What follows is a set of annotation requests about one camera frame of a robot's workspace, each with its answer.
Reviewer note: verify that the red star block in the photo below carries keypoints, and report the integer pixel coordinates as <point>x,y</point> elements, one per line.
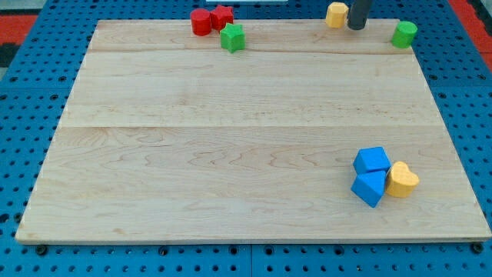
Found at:
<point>220,16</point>

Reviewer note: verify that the yellow heart block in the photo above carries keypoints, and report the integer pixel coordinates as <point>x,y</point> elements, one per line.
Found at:
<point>400,180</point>

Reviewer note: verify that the red cylinder block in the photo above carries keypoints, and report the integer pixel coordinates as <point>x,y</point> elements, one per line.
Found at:
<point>200,21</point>

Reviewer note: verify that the yellow hexagon block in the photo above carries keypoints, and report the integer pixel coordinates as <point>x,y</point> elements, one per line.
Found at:
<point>336,14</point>

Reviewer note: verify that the blue cube block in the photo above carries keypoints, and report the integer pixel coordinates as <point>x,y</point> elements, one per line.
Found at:
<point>371,160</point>

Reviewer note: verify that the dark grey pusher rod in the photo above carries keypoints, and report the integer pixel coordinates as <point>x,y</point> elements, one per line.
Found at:
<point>358,13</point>

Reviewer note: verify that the wooden board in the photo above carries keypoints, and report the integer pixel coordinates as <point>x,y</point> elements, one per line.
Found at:
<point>167,138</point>

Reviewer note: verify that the green cylinder block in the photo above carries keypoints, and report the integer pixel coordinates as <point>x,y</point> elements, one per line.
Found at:
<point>404,34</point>

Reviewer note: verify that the blue triangle block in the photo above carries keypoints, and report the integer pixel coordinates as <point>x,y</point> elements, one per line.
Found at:
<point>369,187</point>

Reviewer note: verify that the green star block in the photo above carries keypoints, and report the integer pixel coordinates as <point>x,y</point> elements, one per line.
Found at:
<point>232,37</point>

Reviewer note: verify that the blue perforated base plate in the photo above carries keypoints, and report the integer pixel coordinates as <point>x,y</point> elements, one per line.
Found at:
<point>42,46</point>

